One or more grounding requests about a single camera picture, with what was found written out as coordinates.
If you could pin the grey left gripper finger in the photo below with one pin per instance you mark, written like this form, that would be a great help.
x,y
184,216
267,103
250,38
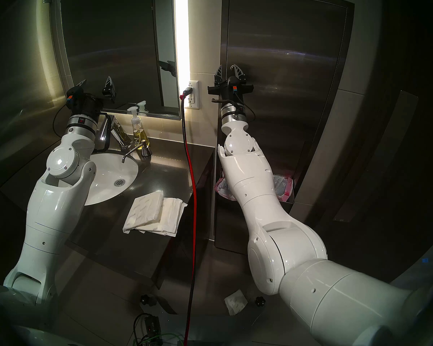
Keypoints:
x,y
110,88
81,84

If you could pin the black star knob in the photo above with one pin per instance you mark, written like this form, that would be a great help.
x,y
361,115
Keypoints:
x,y
147,300
260,301

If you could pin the stainless steel dispenser cabinet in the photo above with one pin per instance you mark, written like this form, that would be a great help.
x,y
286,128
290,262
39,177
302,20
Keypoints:
x,y
231,233

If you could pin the white wall outlet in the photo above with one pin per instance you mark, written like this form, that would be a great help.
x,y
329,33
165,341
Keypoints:
x,y
194,96

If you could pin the wrapped white paper towel pack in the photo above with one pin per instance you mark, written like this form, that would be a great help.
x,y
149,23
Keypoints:
x,y
144,210
173,219

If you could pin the black power box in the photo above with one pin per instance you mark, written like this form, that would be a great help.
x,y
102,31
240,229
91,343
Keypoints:
x,y
153,327

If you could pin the framed wall mirror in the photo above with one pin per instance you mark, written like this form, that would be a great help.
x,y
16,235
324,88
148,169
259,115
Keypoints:
x,y
108,42

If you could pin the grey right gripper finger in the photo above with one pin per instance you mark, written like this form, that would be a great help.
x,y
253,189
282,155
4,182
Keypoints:
x,y
219,75
239,75

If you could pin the stainless steel dispenser door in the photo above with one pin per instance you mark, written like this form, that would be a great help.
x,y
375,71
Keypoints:
x,y
292,42

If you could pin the chrome sink faucet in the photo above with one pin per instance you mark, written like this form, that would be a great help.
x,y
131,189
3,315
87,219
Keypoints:
x,y
118,134

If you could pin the clear yellow soap bottle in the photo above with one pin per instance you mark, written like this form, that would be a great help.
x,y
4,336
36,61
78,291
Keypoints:
x,y
139,134

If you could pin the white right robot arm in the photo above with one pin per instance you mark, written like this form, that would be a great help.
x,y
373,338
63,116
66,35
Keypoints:
x,y
274,212

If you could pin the crumpled white paper towel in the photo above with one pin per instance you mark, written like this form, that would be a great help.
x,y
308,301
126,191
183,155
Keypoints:
x,y
235,302

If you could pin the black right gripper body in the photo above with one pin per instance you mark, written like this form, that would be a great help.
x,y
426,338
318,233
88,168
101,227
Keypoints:
x,y
231,91

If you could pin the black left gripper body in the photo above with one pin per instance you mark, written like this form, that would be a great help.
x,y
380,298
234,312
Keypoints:
x,y
86,103

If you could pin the white round sink basin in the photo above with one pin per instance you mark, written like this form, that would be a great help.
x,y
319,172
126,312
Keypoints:
x,y
112,176

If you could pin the vertical white light strip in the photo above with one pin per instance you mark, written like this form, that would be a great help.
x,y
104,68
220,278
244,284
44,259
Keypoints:
x,y
181,31

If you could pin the pink-edged clear trash liner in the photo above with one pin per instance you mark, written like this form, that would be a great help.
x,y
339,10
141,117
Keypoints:
x,y
285,188

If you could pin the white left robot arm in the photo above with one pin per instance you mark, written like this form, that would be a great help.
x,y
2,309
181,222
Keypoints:
x,y
54,204

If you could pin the dark wooden room door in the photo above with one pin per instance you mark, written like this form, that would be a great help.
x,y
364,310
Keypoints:
x,y
382,240

